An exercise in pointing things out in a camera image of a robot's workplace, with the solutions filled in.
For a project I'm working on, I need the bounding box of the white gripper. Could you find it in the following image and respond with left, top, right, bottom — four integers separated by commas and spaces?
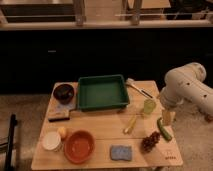
160, 96, 176, 126

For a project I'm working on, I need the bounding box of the yellow banana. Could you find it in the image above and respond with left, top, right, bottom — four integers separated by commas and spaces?
123, 115, 137, 134

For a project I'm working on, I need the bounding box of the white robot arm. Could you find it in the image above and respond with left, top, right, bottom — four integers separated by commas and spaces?
159, 62, 213, 123

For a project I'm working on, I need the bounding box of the red bowl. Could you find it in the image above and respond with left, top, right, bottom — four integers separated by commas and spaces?
64, 130, 95, 164

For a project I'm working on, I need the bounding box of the dark brown bowl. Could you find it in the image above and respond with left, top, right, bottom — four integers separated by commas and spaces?
53, 84, 74, 104

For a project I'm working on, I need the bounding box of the green cucumber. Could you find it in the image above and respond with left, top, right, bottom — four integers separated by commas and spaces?
157, 117, 172, 142

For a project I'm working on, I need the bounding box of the light green cup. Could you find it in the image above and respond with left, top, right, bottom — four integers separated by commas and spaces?
143, 99, 156, 115

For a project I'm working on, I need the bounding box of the dark red grape bunch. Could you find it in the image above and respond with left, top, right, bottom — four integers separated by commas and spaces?
141, 132, 160, 153

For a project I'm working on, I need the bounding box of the blue sponge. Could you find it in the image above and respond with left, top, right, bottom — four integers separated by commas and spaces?
110, 145, 132, 161

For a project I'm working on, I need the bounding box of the green plastic tray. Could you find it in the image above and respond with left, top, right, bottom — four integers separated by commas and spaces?
77, 74, 130, 111

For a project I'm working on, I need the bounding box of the wooden cutting board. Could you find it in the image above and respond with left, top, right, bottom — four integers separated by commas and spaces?
47, 81, 79, 123

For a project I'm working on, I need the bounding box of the yellow lemon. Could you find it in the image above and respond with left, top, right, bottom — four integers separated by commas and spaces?
57, 127, 68, 139

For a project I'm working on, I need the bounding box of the white cup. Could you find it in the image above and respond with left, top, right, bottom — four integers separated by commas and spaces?
42, 131, 62, 151

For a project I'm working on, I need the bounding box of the black chair frame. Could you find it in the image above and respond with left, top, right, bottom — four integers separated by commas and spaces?
0, 114, 18, 171

